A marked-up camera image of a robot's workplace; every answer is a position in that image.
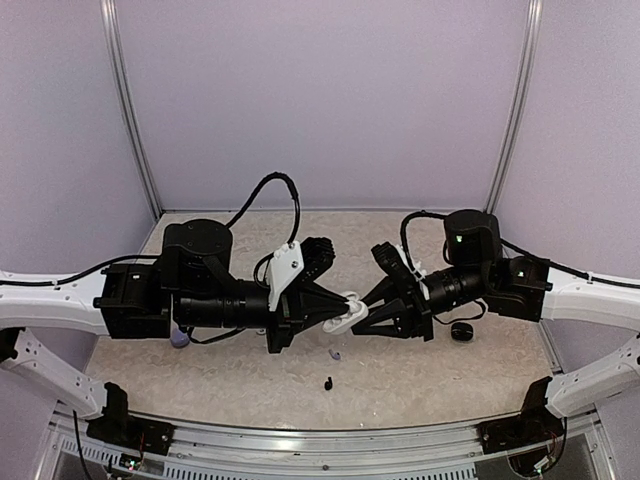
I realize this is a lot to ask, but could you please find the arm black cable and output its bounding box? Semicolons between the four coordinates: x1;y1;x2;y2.
399;209;640;291
0;172;302;289

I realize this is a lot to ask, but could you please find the aluminium corner post left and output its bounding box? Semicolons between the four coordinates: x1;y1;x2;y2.
100;0;164;221

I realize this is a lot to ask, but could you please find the black earbud charging case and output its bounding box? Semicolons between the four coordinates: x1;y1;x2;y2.
450;322;474;343

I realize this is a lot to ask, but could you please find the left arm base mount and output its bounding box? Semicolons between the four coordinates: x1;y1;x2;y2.
87;382;175;456

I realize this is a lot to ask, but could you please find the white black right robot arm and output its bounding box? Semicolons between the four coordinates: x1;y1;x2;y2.
351;209;639;341

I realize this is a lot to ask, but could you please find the aluminium front rail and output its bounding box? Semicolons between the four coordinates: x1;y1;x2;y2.
34;409;616;480

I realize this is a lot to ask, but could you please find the aluminium corner post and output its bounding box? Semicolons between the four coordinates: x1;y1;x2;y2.
484;0;544;213
100;0;164;221

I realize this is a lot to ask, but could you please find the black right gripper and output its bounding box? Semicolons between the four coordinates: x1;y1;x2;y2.
348;266;491;343

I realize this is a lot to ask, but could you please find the aluminium corner post right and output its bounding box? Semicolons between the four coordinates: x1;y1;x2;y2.
484;0;544;213

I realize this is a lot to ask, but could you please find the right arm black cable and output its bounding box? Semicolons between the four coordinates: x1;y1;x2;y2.
399;209;640;291

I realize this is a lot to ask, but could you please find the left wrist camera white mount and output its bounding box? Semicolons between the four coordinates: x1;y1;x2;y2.
267;240;304;312

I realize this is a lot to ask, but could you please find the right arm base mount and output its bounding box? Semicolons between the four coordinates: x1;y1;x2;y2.
477;376;566;454

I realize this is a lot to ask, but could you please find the purple earbud charging case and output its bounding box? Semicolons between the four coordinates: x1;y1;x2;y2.
170;329;190;349

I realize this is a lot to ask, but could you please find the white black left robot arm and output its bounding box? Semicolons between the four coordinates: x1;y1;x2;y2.
1;219;350;445

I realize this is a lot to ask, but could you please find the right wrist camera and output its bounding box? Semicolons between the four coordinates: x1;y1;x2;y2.
371;242;421;287

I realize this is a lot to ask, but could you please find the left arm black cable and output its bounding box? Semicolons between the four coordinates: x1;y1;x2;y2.
0;172;302;289

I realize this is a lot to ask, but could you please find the white earbud charging case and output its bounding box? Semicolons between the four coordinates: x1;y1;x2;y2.
322;298;369;335

